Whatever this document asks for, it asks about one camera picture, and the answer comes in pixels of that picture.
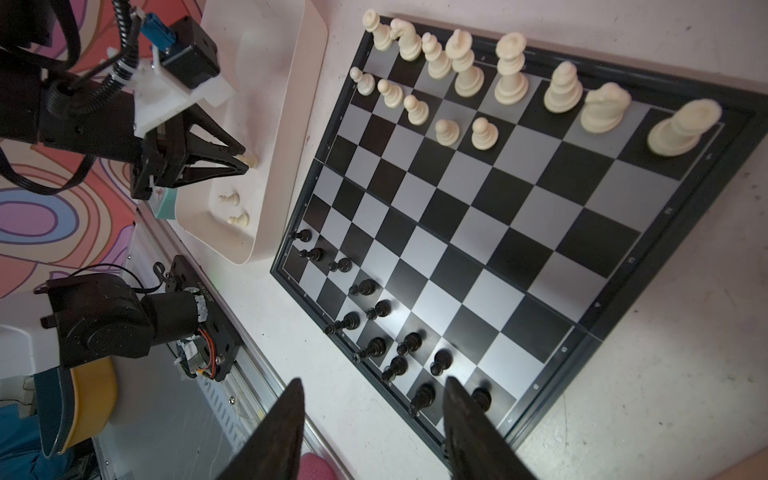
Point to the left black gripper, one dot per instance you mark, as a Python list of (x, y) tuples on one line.
[(108, 133)]

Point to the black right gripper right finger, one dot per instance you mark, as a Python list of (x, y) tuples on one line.
[(475, 449)]

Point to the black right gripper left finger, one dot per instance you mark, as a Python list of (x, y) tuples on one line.
[(273, 451)]

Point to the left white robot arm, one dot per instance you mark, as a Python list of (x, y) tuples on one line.
[(88, 315)]

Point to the black white chess board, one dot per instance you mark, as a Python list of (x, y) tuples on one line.
[(497, 244)]

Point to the white chess knight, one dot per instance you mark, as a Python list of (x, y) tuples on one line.
[(604, 108)]

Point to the white chess rook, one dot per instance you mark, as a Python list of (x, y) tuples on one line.
[(680, 133)]

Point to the white chess bishop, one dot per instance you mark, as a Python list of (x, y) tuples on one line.
[(565, 90)]

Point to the black pink round speaker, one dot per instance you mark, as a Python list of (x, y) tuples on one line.
[(314, 467)]

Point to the teal alarm clock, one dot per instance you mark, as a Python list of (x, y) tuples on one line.
[(162, 202)]

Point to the white pawn in tray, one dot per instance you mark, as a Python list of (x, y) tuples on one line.
[(241, 220), (250, 160), (231, 199)]

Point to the white plastic tray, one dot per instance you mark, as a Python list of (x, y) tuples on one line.
[(271, 52)]

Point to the yellow teal chair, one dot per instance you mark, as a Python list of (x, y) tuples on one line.
[(74, 404)]

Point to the pink plastic tray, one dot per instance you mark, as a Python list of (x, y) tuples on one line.
[(755, 467)]

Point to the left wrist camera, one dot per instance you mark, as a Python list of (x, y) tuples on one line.
[(186, 51)]

